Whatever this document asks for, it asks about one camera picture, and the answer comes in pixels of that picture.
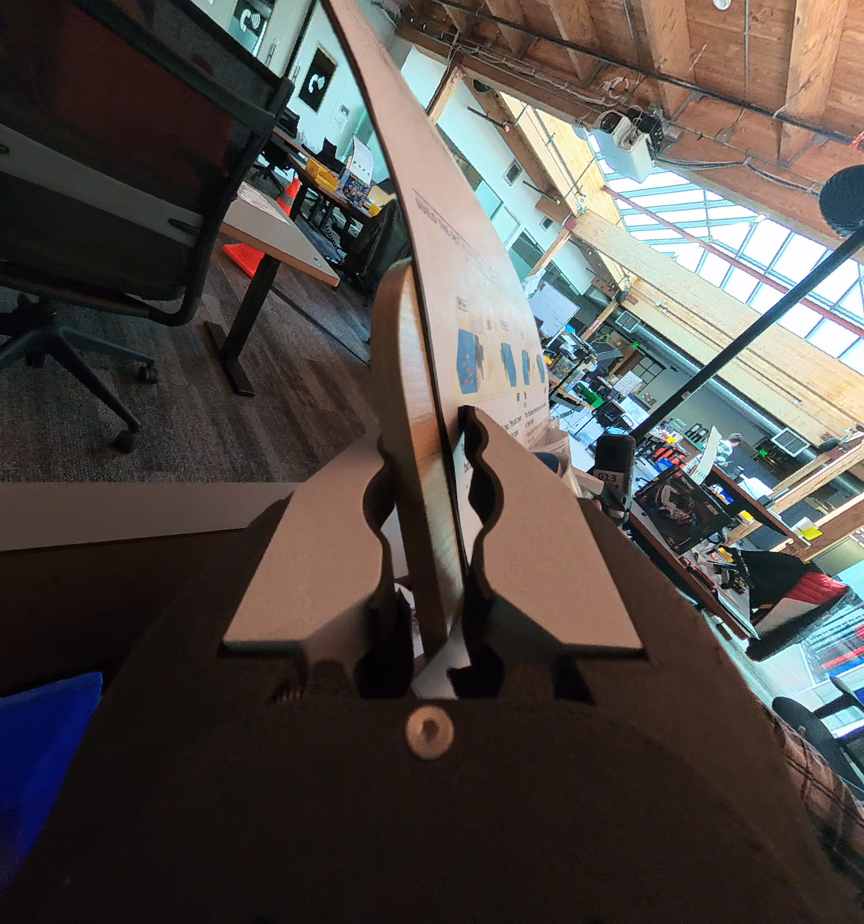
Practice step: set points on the large printed instruction sheet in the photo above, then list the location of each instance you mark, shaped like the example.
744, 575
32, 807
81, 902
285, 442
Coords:
461, 252

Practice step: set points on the robot picture box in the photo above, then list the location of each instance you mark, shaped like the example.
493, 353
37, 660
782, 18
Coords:
681, 505

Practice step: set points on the long background desk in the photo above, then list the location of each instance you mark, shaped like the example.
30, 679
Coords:
280, 238

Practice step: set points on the grey desk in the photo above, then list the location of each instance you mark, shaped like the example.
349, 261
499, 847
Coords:
114, 512

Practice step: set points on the black floor lamp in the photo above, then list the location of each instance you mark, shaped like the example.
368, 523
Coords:
858, 206

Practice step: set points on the orange traffic cone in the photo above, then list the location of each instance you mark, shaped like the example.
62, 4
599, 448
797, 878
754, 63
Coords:
248, 258

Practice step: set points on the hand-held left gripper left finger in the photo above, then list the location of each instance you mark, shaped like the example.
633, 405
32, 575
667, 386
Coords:
302, 577

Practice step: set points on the black mesh office chair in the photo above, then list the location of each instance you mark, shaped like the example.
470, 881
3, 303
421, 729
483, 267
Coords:
114, 108

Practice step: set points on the blue box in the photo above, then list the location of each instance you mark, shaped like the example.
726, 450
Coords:
21, 779

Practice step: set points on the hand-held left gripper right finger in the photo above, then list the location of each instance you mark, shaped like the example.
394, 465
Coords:
555, 577

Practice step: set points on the person's plaid shirt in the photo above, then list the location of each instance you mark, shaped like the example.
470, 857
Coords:
836, 830

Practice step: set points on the black cylinder with white label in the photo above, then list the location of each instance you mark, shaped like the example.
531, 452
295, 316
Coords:
614, 462

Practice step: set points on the red and black bag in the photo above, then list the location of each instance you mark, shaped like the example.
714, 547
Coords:
793, 599

